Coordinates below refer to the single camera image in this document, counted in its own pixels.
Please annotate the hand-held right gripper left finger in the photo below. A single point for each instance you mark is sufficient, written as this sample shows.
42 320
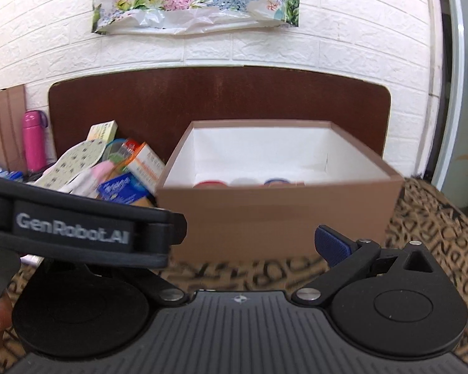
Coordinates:
167 288

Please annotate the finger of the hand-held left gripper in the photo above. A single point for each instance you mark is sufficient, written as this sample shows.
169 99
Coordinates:
169 230

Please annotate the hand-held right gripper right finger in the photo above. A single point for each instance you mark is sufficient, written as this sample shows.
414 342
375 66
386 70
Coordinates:
333 241

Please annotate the pinkish brown cardboard box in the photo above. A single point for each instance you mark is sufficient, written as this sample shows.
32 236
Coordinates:
273 218

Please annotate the pink soft item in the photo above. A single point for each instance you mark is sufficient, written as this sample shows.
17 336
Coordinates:
97 177

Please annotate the red lidded jar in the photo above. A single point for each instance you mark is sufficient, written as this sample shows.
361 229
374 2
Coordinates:
210 184

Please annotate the blue medicine box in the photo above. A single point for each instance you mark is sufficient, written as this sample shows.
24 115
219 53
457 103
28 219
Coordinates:
121 189

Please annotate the dotted white insole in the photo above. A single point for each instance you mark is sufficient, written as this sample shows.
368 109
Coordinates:
74 161

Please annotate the orange and white medicine box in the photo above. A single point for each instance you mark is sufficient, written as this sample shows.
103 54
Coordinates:
146 163

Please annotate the blue tissue pack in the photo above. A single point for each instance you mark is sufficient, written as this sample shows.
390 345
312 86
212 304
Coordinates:
2 173

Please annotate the blue lidded jar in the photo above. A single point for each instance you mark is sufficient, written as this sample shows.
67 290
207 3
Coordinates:
277 181

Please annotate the clear round lid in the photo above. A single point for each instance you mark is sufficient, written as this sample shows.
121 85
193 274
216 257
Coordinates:
113 152

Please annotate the pink thermos bottle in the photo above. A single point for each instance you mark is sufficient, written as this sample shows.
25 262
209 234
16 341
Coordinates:
35 140

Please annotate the red foil packet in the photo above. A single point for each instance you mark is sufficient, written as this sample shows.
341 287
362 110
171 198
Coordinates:
130 147

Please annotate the letter printed blanket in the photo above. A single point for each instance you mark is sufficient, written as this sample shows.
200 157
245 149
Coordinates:
425 218

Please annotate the pale yellow small box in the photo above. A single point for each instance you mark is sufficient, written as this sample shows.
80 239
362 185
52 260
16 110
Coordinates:
101 130

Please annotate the brown paper bag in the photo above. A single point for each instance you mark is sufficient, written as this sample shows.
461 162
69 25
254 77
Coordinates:
7 128

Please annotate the brown wooden headboard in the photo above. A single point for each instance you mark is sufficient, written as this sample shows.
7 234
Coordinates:
218 93

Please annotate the floral plastic bag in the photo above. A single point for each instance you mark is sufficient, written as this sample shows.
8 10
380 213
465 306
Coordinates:
202 0

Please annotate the white door frame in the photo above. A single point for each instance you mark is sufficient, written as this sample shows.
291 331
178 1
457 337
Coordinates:
458 85

